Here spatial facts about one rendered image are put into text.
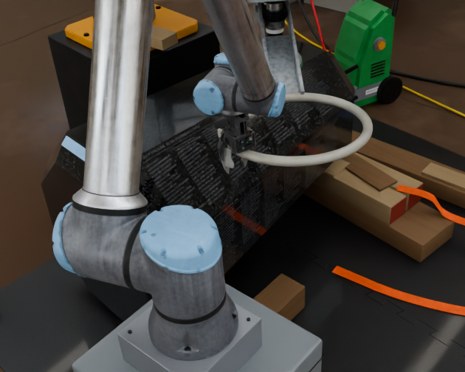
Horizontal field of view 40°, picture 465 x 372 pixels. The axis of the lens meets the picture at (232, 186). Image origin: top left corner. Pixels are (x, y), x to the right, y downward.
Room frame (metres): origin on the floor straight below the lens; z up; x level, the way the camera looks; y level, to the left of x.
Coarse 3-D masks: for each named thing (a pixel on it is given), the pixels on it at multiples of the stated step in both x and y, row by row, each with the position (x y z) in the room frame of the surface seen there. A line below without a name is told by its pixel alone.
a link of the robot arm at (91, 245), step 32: (96, 0) 1.18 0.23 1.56; (128, 0) 1.15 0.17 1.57; (96, 32) 1.15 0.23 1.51; (128, 32) 1.13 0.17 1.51; (96, 64) 1.12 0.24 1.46; (128, 64) 1.11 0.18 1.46; (96, 96) 1.09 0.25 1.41; (128, 96) 1.08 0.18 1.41; (96, 128) 1.06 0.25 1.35; (128, 128) 1.06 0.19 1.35; (96, 160) 1.03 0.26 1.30; (128, 160) 1.04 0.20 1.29; (96, 192) 1.00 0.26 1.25; (128, 192) 1.01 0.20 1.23; (64, 224) 0.99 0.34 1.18; (96, 224) 0.96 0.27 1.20; (128, 224) 0.97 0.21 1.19; (64, 256) 0.95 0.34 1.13; (96, 256) 0.93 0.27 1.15
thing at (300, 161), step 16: (288, 96) 1.97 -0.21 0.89; (304, 96) 1.96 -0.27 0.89; (320, 96) 1.94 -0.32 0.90; (352, 112) 1.82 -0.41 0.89; (368, 128) 1.67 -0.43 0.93; (352, 144) 1.57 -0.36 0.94; (256, 160) 1.54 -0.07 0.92; (272, 160) 1.52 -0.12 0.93; (288, 160) 1.51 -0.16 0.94; (304, 160) 1.51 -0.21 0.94; (320, 160) 1.51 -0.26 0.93
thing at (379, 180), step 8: (336, 160) 2.50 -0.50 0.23; (344, 160) 2.50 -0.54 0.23; (352, 160) 2.49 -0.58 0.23; (360, 160) 2.49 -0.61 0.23; (328, 168) 2.44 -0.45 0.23; (336, 168) 2.43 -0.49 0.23; (344, 168) 2.44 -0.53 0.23; (352, 168) 2.43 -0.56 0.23; (360, 168) 2.42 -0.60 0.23; (368, 168) 2.42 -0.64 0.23; (376, 168) 2.41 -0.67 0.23; (360, 176) 2.36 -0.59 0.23; (368, 176) 2.36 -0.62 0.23; (376, 176) 2.35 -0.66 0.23; (384, 176) 2.35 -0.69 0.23; (368, 184) 2.31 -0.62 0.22; (376, 184) 2.30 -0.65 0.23; (384, 184) 2.29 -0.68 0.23; (392, 184) 2.29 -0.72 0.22
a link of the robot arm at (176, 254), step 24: (168, 216) 0.96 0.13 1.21; (192, 216) 0.96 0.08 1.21; (144, 240) 0.90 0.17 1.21; (168, 240) 0.89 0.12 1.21; (192, 240) 0.89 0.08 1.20; (216, 240) 0.91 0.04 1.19; (144, 264) 0.89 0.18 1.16; (168, 264) 0.86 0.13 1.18; (192, 264) 0.86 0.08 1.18; (216, 264) 0.89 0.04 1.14; (144, 288) 0.88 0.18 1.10; (168, 288) 0.86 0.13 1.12; (192, 288) 0.85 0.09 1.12; (216, 288) 0.88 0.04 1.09; (168, 312) 0.86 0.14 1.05; (192, 312) 0.85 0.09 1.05
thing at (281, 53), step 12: (288, 12) 2.38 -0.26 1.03; (288, 24) 2.36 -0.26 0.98; (264, 36) 2.25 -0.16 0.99; (276, 36) 2.31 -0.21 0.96; (288, 36) 2.30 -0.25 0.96; (264, 48) 2.19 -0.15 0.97; (276, 48) 2.24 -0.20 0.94; (288, 48) 2.24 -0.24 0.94; (276, 60) 2.18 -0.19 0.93; (288, 60) 2.18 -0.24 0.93; (276, 72) 2.12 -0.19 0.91; (288, 72) 2.11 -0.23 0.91; (300, 72) 2.05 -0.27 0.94; (288, 84) 2.05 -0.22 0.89; (300, 84) 1.99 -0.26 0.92
